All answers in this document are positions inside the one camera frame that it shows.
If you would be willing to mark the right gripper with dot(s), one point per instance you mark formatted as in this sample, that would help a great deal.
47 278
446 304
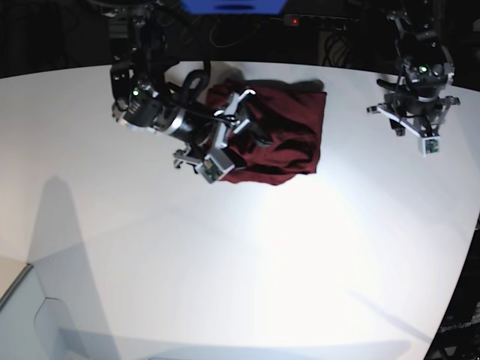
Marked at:
228 122

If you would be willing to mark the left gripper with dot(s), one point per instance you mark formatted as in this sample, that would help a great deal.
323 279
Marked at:
422 117

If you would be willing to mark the maroon t-shirt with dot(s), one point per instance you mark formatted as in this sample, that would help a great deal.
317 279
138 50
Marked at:
291 114

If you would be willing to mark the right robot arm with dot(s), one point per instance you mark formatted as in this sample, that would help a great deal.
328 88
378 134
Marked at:
145 101

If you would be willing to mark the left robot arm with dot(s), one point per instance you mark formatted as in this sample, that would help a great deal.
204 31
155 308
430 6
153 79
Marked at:
425 66

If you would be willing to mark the black power strip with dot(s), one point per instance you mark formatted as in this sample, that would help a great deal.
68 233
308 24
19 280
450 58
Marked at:
323 23

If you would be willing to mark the blue box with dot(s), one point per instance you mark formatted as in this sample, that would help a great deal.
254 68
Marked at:
235 7

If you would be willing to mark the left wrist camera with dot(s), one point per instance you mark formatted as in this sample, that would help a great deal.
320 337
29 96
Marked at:
429 145

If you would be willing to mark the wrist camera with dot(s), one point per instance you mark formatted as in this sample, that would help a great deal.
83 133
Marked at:
215 165
429 145

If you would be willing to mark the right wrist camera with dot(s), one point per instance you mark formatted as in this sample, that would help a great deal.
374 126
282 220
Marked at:
215 165

